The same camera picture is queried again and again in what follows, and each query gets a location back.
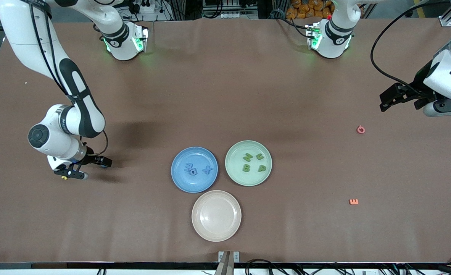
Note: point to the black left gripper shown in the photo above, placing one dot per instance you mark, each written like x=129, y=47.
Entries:
x=417, y=89

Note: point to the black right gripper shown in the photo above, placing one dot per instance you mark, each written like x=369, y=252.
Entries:
x=89, y=159

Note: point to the blue foam letter E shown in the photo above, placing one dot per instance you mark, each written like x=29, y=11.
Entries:
x=187, y=166

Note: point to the blue foam letter a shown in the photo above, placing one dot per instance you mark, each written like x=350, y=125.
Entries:
x=196, y=172

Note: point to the blue foam letter X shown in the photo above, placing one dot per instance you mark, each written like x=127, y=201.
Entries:
x=208, y=170

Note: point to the green foam letter B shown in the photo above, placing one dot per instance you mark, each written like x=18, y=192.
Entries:
x=247, y=168

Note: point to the green foam letter Z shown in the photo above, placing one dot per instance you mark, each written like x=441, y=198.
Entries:
x=248, y=157

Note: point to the green foam letter U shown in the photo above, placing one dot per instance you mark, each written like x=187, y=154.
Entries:
x=260, y=159

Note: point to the green foam letter P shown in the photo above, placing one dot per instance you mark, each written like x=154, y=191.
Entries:
x=263, y=168

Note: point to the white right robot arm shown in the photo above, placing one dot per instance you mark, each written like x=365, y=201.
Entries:
x=84, y=110

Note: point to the pink foam letter Q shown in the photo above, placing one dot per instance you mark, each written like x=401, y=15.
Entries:
x=358, y=130

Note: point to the blue plate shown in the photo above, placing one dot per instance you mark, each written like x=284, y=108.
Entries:
x=194, y=183

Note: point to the beige plate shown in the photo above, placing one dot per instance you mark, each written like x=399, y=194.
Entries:
x=216, y=215

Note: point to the pile of orange objects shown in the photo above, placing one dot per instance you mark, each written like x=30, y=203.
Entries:
x=305, y=10

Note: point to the brown table cover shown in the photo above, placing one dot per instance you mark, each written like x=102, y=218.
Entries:
x=225, y=95

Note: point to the green plate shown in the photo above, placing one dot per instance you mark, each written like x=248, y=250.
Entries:
x=248, y=177

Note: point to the white power strip with plugs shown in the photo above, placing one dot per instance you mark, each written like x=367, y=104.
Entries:
x=151, y=10

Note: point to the long white power strip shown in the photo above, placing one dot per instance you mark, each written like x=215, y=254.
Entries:
x=244, y=16

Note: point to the aluminium frame profile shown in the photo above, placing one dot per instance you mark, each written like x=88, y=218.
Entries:
x=446, y=21

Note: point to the table front edge rail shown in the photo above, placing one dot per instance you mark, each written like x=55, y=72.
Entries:
x=134, y=265

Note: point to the tan wedge post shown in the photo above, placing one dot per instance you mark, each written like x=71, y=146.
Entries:
x=225, y=265

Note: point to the silver metal bracket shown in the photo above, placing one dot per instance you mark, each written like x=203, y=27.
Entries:
x=236, y=256

